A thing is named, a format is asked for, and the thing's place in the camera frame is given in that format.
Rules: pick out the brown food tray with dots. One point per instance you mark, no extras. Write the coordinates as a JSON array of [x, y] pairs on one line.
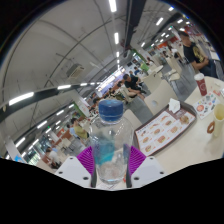
[[163, 131]]

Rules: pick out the ceiling air conditioner unit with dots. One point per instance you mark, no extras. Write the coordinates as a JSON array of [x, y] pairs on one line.
[[75, 71]]

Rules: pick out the clear blue-capped water bottle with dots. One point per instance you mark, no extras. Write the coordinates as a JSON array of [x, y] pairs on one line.
[[111, 143]]

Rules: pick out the ceiling lights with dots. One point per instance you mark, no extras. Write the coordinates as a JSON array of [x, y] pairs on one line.
[[112, 5]]

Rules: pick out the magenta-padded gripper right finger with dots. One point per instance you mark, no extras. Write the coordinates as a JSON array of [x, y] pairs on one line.
[[148, 168]]

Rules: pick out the colourful sticker sheet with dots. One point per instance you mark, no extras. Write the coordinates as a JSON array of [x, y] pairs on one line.
[[206, 106]]

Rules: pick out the red paper cup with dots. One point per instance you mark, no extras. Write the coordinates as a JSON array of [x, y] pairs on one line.
[[201, 86]]

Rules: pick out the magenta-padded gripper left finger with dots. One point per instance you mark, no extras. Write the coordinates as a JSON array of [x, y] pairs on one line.
[[71, 168]]

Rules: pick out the white paper napkin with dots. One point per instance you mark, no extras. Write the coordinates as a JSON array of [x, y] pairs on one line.
[[174, 105]]

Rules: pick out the person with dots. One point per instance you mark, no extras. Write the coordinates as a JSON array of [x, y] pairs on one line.
[[80, 130], [195, 53], [132, 83]]

